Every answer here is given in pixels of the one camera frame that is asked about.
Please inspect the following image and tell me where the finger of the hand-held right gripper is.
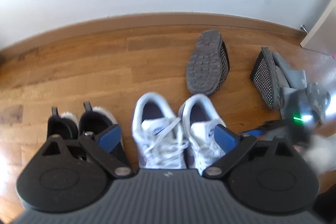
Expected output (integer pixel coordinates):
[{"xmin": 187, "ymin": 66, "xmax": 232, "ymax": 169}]
[{"xmin": 240, "ymin": 120, "xmax": 289, "ymax": 140}]

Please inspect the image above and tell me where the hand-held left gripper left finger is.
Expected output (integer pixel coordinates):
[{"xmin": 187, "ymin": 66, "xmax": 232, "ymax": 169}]
[{"xmin": 39, "ymin": 124, "xmax": 133, "ymax": 178}]

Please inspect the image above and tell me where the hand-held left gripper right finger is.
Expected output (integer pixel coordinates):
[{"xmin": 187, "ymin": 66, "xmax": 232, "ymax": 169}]
[{"xmin": 203, "ymin": 125, "xmax": 297, "ymax": 179}]

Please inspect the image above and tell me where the white laced sneaker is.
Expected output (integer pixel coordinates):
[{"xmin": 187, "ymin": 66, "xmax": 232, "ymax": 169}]
[
  {"xmin": 133, "ymin": 92, "xmax": 189, "ymax": 170},
  {"xmin": 178, "ymin": 94, "xmax": 227, "ymax": 176}
]

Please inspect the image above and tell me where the black sneaker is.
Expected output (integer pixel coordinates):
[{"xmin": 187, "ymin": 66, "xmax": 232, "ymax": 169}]
[
  {"xmin": 78, "ymin": 101, "xmax": 125, "ymax": 161},
  {"xmin": 47, "ymin": 106, "xmax": 80, "ymax": 140}
]

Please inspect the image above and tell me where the dark grey printed slide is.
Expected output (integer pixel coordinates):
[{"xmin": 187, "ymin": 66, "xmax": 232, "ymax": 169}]
[
  {"xmin": 306, "ymin": 82, "xmax": 332, "ymax": 125},
  {"xmin": 272, "ymin": 52, "xmax": 307, "ymax": 89}
]

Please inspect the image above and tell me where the dotted dark slipper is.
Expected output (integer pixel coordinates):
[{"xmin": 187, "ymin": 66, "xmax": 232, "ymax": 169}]
[
  {"xmin": 186, "ymin": 29, "xmax": 231, "ymax": 97},
  {"xmin": 250, "ymin": 46, "xmax": 285, "ymax": 110}
]

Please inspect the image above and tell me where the beige door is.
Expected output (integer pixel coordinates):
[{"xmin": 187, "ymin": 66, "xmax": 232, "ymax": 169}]
[{"xmin": 301, "ymin": 0, "xmax": 336, "ymax": 54}]

